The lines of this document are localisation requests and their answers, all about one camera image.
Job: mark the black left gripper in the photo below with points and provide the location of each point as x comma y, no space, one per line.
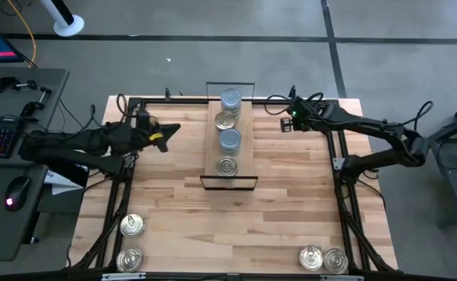
134,136

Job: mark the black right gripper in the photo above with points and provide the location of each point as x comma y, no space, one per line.
306,115

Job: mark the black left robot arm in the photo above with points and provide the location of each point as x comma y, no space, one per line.
64,142

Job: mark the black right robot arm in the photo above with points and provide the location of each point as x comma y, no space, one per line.
368,126

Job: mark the white paper sheet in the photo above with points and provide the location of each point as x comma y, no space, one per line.
58,186

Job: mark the black desk clamp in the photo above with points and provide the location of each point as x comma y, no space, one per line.
33,106
7,82

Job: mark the white pole stand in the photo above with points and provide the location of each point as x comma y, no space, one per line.
68,25

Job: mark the black computer mouse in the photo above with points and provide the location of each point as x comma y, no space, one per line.
17,193

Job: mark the black equipment stand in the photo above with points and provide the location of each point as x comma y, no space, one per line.
456,183

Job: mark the dark grey computer desk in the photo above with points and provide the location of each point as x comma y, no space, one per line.
1,234

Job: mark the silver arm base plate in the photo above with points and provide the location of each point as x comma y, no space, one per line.
129,160
338,162

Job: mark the wooden shelf with black frame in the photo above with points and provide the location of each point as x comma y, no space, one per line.
247,148

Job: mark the black aluminium table frame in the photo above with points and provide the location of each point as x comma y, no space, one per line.
333,104

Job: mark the grey metal bracket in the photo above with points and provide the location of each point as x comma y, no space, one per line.
341,278
123,276

